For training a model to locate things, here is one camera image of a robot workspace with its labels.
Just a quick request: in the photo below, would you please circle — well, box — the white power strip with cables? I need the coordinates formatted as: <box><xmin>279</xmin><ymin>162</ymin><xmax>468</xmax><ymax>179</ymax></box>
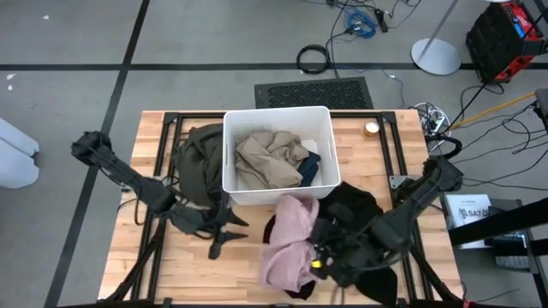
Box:
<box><xmin>410</xmin><ymin>101</ymin><xmax>453</xmax><ymax>153</ymax></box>

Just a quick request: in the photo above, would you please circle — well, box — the white printed box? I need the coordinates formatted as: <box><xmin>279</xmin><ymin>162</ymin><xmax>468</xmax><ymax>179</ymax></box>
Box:
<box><xmin>444</xmin><ymin>194</ymin><xmax>493</xmax><ymax>250</ymax></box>

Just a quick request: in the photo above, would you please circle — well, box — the thick black cable loop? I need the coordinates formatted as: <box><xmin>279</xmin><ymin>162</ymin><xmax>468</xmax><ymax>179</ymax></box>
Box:
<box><xmin>426</xmin><ymin>134</ymin><xmax>463</xmax><ymax>162</ymax></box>

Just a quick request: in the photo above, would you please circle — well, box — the black floor mat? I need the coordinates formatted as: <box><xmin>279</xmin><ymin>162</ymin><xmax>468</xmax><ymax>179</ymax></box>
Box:
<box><xmin>253</xmin><ymin>76</ymin><xmax>374</xmax><ymax>110</ymax></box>

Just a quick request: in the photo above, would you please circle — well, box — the yellow stick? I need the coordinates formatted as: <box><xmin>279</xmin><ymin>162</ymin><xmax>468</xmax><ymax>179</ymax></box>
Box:
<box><xmin>451</xmin><ymin>92</ymin><xmax>536</xmax><ymax>129</ymax></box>

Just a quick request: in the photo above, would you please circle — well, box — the black cart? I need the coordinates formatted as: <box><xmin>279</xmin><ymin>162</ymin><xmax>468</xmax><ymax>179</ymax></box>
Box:
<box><xmin>447</xmin><ymin>198</ymin><xmax>548</xmax><ymax>308</ymax></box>

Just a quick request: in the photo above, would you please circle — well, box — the red and black case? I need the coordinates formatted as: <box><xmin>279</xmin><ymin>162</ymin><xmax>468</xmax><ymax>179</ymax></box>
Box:
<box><xmin>465</xmin><ymin>0</ymin><xmax>548</xmax><ymax>85</ymax></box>

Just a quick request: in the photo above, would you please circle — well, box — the thin black floor cable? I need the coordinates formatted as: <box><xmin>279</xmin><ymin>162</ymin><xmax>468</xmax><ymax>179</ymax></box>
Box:
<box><xmin>444</xmin><ymin>83</ymin><xmax>506</xmax><ymax>132</ymax></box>

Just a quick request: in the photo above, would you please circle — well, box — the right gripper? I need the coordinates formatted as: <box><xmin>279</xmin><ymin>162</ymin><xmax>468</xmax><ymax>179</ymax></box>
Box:
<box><xmin>312</xmin><ymin>226</ymin><xmax>382</xmax><ymax>287</ymax></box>

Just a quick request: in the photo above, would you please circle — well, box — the white plastic bin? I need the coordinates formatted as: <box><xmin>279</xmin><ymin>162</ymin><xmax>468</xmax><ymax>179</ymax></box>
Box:
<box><xmin>221</xmin><ymin>105</ymin><xmax>343</xmax><ymax>206</ymax></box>

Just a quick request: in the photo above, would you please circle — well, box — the grey lamp stand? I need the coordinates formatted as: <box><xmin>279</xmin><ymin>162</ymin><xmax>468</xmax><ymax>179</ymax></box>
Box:
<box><xmin>410</xmin><ymin>0</ymin><xmax>462</xmax><ymax>76</ymax></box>

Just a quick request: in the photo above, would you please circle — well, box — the beige button shirt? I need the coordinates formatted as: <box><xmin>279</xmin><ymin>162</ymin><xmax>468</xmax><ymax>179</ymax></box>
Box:
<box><xmin>234</xmin><ymin>130</ymin><xmax>310</xmax><ymax>192</ymax></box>

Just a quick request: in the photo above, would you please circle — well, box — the pink shirt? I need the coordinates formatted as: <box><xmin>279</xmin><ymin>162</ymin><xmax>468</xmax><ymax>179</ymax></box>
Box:
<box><xmin>259</xmin><ymin>193</ymin><xmax>321</xmax><ymax>294</ymax></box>

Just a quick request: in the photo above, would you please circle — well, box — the olive green hoodie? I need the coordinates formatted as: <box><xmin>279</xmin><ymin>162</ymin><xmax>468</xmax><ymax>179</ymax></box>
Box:
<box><xmin>173</xmin><ymin>122</ymin><xmax>232</xmax><ymax>210</ymax></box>

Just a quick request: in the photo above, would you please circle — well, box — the coiled black cable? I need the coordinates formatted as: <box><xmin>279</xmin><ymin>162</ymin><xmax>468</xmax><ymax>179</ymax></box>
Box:
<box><xmin>295</xmin><ymin>44</ymin><xmax>331</xmax><ymax>75</ymax></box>

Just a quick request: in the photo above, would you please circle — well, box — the black power strip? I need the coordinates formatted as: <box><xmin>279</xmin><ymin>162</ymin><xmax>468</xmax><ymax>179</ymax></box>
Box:
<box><xmin>374</xmin><ymin>8</ymin><xmax>390</xmax><ymax>33</ymax></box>

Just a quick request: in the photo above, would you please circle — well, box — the dark grey padded object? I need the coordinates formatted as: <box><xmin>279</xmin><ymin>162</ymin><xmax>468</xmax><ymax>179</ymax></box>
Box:
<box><xmin>533</xmin><ymin>88</ymin><xmax>548</xmax><ymax>129</ymax></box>

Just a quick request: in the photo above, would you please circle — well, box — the navy blue garment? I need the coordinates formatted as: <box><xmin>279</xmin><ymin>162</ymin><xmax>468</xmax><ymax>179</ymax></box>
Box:
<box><xmin>296</xmin><ymin>151</ymin><xmax>322</xmax><ymax>188</ymax></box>

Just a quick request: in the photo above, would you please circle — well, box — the blue cable bundle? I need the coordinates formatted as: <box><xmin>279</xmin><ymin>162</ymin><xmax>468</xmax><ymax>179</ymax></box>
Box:
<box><xmin>342</xmin><ymin>8</ymin><xmax>378</xmax><ymax>39</ymax></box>

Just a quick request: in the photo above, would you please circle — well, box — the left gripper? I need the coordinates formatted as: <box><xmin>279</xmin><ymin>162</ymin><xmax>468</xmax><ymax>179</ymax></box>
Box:
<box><xmin>169</xmin><ymin>192</ymin><xmax>250</xmax><ymax>260</ymax></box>

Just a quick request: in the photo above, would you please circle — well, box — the black aluminium table frame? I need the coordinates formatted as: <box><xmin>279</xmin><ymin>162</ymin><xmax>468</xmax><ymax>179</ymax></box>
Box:
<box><xmin>100</xmin><ymin>110</ymin><xmax>466</xmax><ymax>308</ymax></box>

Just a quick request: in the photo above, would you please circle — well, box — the white rounded furniture piece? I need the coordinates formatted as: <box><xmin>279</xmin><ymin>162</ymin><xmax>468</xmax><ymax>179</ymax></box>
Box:
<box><xmin>0</xmin><ymin>117</ymin><xmax>40</xmax><ymax>190</ymax></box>

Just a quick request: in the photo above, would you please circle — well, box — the black garment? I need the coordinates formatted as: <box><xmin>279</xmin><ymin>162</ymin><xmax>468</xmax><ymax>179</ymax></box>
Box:
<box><xmin>263</xmin><ymin>181</ymin><xmax>399</xmax><ymax>307</ymax></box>

